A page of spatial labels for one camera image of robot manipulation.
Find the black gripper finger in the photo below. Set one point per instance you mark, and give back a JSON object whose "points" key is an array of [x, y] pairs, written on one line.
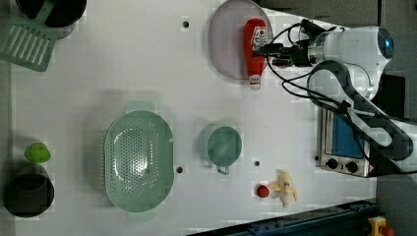
{"points": [[271, 48], [279, 62]]}

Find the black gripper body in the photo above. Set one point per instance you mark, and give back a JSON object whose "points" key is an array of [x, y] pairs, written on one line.
{"points": [[297, 55]]}

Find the red ketchup bottle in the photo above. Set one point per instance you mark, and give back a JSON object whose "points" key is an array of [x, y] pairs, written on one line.
{"points": [[255, 37]]}

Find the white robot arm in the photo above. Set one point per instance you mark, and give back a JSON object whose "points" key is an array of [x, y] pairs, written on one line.
{"points": [[346, 68]]}

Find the pink round plate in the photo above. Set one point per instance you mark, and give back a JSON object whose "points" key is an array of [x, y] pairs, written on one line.
{"points": [[226, 36]]}

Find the peeled toy banana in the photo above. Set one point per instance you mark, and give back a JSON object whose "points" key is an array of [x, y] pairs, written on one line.
{"points": [[283, 185]]}

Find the small red toy fruit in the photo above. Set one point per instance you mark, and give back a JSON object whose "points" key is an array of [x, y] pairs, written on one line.
{"points": [[262, 191]]}

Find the green perforated colander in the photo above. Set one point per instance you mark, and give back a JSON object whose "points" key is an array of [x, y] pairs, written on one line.
{"points": [[138, 159]]}

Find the yellow red emergency button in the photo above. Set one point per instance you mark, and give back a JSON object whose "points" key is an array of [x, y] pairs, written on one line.
{"points": [[379, 227]]}

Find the black pot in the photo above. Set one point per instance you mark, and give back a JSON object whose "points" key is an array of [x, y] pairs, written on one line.
{"points": [[63, 14]]}

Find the green slotted spatula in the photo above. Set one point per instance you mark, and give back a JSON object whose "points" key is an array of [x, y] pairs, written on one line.
{"points": [[29, 43]]}

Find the green toy pepper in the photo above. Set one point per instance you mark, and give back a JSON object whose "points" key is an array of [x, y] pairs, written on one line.
{"points": [[38, 153]]}

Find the black cylindrical container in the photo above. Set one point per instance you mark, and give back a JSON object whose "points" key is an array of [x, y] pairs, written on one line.
{"points": [[30, 192]]}

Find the green cup with handle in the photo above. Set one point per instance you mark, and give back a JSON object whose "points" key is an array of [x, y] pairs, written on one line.
{"points": [[221, 145]]}

